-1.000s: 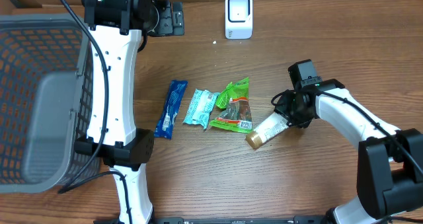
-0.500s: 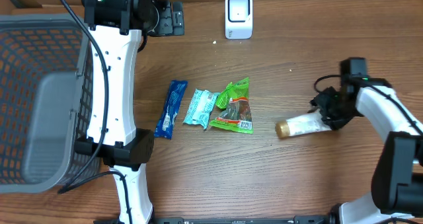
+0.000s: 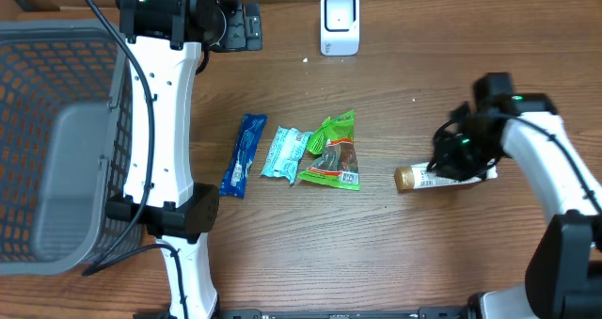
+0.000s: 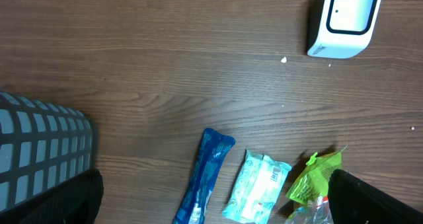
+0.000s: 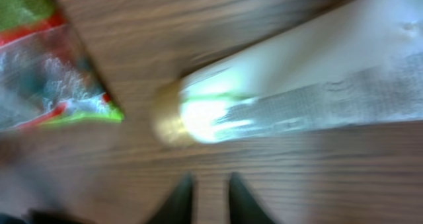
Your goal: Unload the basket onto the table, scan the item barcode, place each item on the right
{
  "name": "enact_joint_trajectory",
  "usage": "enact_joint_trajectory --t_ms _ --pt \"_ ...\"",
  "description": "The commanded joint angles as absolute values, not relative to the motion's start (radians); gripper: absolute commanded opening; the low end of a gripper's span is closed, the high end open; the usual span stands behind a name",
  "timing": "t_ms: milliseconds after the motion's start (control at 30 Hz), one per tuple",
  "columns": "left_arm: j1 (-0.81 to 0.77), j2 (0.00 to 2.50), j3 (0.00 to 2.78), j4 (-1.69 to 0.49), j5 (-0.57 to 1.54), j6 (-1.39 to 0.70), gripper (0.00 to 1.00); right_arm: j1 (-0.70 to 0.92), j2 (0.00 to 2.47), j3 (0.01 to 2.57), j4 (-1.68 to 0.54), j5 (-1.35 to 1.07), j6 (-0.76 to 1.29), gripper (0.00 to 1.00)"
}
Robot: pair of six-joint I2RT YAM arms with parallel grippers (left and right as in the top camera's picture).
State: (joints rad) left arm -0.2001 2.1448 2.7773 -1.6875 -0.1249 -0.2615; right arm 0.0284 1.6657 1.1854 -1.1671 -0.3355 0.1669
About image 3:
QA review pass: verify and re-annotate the white conditioner tube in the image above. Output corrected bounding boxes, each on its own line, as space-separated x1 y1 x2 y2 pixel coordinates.
394 163 498 192

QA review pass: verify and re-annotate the green clear snack bag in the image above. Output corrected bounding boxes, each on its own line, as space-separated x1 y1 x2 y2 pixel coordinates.
298 110 361 191

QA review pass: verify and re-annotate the teal white snack packet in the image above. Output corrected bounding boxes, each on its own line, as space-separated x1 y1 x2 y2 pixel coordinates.
261 126 313 185

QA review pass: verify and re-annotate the blue snack bar wrapper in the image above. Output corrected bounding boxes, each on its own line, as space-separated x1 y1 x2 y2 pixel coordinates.
219 114 267 199

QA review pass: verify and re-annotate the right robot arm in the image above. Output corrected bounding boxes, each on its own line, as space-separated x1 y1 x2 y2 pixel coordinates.
427 72 601 318

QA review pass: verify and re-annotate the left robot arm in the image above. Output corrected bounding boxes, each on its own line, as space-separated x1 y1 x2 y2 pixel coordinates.
105 0 246 318

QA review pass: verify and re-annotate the white barcode scanner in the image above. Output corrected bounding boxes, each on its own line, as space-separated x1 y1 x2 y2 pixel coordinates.
320 0 360 56

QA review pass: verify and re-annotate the grey plastic mesh basket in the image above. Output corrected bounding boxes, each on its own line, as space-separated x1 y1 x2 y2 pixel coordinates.
1 20 142 276

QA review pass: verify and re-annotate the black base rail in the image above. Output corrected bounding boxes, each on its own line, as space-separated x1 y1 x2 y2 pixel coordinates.
134 307 471 319

